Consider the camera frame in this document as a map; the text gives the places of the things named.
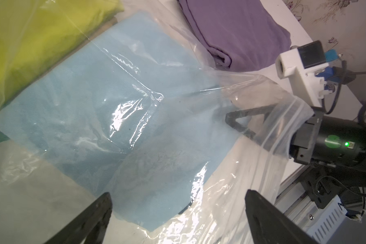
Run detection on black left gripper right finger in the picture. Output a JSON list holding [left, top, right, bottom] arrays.
[[245, 190, 317, 244]]

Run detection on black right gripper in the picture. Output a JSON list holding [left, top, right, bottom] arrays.
[[225, 105, 366, 168]]

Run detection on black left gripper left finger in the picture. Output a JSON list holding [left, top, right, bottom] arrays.
[[46, 192, 112, 244]]

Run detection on purple trousers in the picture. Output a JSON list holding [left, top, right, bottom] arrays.
[[178, 0, 291, 72]]

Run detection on light blue trousers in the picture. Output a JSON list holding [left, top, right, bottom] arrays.
[[0, 12, 239, 231]]

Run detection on clear plastic vacuum bag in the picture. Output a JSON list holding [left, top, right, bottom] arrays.
[[0, 1, 313, 244]]

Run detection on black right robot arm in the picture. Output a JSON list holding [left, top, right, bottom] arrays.
[[225, 96, 366, 208]]

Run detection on yellow-green folded trousers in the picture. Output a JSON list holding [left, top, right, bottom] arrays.
[[0, 1, 124, 108]]

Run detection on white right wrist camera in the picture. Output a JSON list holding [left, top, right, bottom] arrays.
[[275, 41, 339, 107]]

